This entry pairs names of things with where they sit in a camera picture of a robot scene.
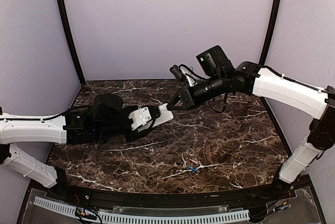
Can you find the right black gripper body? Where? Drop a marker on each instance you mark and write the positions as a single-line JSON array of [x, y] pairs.
[[186, 90]]

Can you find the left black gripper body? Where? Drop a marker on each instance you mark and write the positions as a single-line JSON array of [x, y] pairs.
[[133, 136]]

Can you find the white remote control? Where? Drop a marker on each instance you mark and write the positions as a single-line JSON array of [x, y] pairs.
[[165, 116]]

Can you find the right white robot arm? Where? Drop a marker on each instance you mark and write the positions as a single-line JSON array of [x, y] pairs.
[[262, 81]]

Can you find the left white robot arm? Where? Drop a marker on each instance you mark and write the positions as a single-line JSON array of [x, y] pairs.
[[106, 117]]

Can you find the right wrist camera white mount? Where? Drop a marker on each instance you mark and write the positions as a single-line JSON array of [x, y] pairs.
[[185, 74]]

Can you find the black front rail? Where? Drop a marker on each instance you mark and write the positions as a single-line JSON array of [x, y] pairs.
[[253, 197]]

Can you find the white slotted cable duct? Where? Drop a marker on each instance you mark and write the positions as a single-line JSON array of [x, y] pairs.
[[144, 216]]

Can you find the small circuit board with wires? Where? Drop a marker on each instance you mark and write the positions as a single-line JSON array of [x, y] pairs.
[[83, 213]]

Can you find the right black frame post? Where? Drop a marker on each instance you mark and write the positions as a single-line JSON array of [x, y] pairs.
[[270, 31]]

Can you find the black frame post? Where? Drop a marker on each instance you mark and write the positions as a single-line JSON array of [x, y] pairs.
[[270, 31], [70, 41]]

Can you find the left black frame post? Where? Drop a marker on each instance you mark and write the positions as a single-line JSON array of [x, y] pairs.
[[70, 41]]

